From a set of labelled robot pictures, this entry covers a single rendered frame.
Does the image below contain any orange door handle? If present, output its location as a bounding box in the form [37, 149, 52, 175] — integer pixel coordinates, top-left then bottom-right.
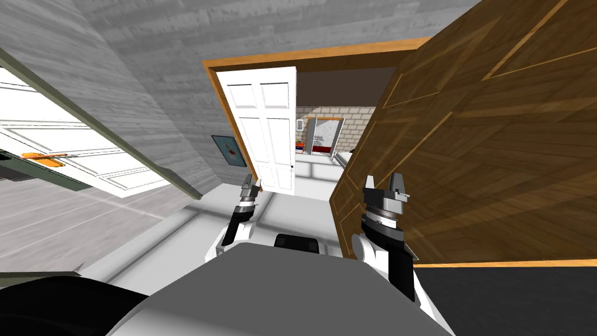
[20, 151, 66, 169]

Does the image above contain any brown wooden door leaf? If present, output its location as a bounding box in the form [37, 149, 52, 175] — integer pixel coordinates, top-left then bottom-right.
[328, 0, 597, 269]

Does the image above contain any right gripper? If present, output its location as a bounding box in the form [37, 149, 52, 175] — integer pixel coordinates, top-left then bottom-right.
[362, 172, 411, 222]

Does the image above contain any white door with green edge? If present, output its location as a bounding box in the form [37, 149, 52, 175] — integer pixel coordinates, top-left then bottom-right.
[0, 66, 171, 199]

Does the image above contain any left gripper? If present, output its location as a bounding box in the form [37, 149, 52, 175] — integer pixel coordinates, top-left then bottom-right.
[238, 174, 262, 209]

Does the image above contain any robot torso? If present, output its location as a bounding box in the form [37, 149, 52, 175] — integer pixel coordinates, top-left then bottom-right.
[105, 233, 456, 336]

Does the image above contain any white panelled door leaf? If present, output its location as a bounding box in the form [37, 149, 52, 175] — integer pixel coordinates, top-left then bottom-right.
[216, 66, 299, 197]

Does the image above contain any blue wall picture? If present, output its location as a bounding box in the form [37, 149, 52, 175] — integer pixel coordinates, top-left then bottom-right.
[210, 135, 248, 169]

